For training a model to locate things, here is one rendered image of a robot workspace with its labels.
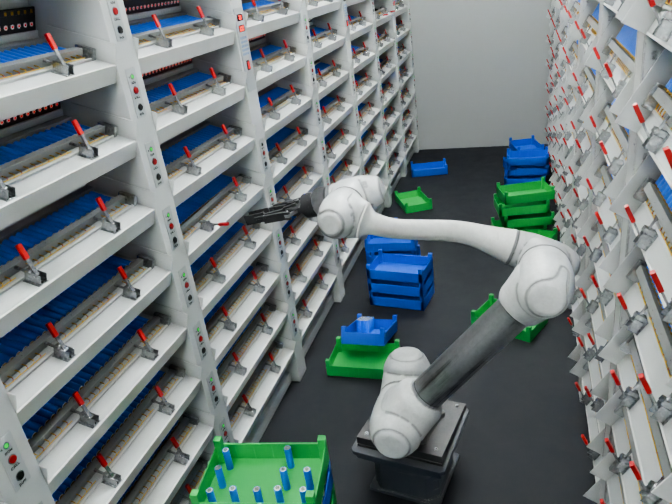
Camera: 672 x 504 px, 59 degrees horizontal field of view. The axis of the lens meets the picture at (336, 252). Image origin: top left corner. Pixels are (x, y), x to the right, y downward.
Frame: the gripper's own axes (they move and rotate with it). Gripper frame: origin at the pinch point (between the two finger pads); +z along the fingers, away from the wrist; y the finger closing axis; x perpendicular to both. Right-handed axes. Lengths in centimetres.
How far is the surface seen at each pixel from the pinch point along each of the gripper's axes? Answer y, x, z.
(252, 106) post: 46, 28, 11
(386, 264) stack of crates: 127, -81, 7
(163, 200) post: -22.6, 17.2, 13.1
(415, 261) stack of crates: 128, -83, -9
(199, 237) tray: -5.9, -0.8, 18.8
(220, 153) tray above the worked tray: 20.5, 18.3, 16.0
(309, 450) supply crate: -48, -51, -16
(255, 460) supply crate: -51, -50, -1
